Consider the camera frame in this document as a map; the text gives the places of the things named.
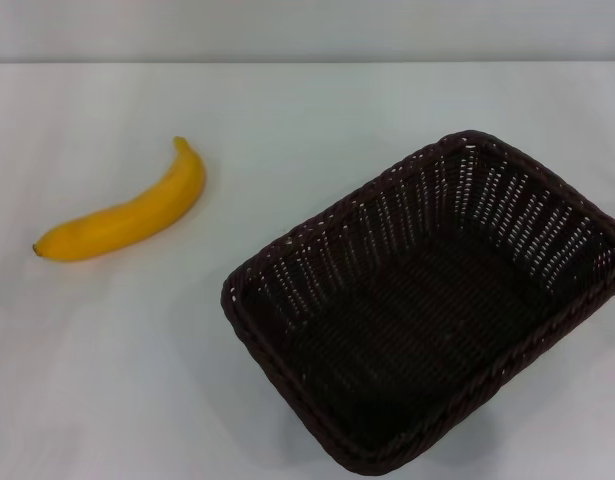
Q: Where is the dark brown woven basket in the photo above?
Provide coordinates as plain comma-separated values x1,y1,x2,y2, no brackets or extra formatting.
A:
219,128,615,477

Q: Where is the yellow banana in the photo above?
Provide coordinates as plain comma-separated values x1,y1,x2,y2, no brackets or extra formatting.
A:
32,135,208,263

